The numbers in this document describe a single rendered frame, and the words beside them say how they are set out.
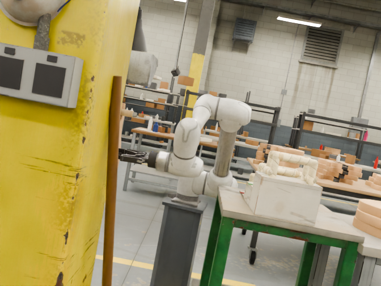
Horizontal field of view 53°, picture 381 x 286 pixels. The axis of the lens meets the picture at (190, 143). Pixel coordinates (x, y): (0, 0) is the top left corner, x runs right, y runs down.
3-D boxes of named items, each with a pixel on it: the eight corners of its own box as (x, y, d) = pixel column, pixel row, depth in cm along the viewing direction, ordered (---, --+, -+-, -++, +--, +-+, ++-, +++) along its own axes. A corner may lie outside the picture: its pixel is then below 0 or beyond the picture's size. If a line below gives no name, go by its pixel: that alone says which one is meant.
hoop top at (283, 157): (272, 159, 163) (274, 152, 163) (271, 158, 167) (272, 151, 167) (318, 168, 164) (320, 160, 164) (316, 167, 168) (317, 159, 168)
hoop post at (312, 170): (307, 184, 165) (312, 163, 164) (304, 183, 168) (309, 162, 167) (314, 185, 165) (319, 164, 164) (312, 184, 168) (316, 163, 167)
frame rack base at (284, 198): (254, 215, 164) (262, 176, 163) (247, 206, 179) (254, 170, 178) (315, 226, 166) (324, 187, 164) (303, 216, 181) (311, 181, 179)
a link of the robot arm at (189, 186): (178, 189, 270) (183, 159, 268) (203, 194, 268) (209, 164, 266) (174, 193, 254) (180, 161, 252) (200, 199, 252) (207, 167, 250)
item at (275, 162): (269, 177, 164) (274, 155, 164) (267, 176, 168) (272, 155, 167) (276, 178, 165) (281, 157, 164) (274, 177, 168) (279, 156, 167)
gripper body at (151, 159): (154, 171, 173) (134, 167, 173) (157, 165, 181) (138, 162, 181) (157, 155, 171) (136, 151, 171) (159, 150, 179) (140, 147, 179)
